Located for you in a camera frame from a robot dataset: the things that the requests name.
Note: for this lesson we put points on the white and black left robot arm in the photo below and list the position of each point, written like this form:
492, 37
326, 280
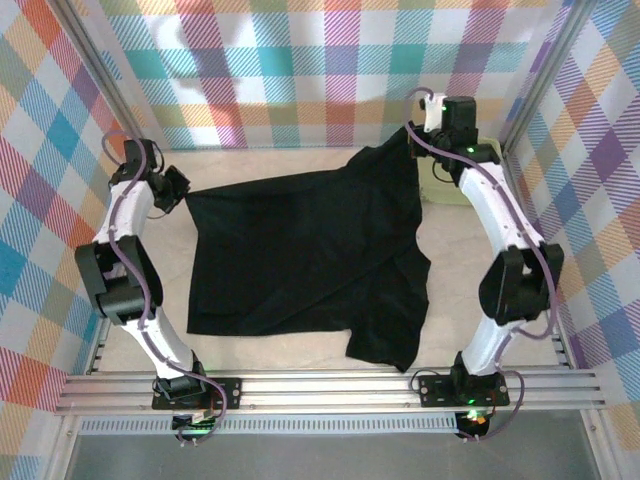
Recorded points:
127, 210

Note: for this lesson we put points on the long aluminium mounting rail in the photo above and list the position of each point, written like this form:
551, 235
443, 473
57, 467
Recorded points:
325, 392

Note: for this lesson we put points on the pale green plastic basket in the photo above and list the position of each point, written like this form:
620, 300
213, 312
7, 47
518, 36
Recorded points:
440, 192

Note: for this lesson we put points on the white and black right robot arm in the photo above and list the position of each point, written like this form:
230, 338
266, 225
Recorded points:
495, 200

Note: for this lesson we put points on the aluminium table side rail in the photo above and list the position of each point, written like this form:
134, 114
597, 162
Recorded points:
562, 345
100, 345

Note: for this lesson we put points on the black t-shirt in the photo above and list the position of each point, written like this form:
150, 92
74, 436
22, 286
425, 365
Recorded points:
300, 250

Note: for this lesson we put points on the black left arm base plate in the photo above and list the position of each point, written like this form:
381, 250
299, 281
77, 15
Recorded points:
230, 387

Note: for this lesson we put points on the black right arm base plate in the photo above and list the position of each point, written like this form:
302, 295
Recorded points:
435, 390

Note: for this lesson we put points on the aluminium frame post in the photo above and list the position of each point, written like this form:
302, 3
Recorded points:
542, 75
107, 85

